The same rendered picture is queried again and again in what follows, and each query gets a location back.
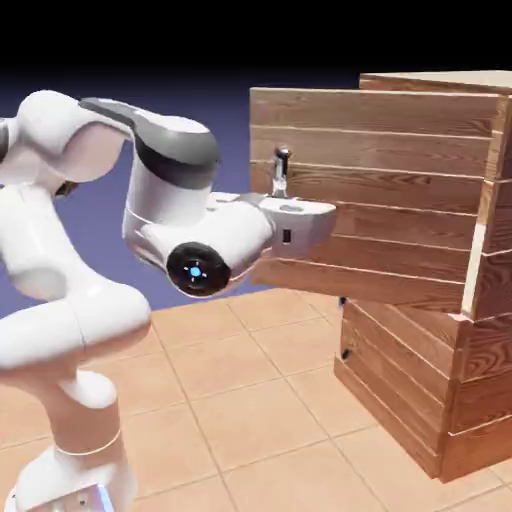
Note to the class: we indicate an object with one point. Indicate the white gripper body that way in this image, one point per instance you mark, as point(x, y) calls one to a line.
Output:
point(312, 220)

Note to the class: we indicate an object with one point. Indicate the wooden plank cabinet door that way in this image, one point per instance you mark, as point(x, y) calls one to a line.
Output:
point(392, 368)
point(380, 160)

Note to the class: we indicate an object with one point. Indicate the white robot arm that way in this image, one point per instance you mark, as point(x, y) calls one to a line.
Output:
point(44, 324)

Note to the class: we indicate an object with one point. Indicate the wooden cabinet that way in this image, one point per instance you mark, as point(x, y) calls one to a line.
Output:
point(492, 360)

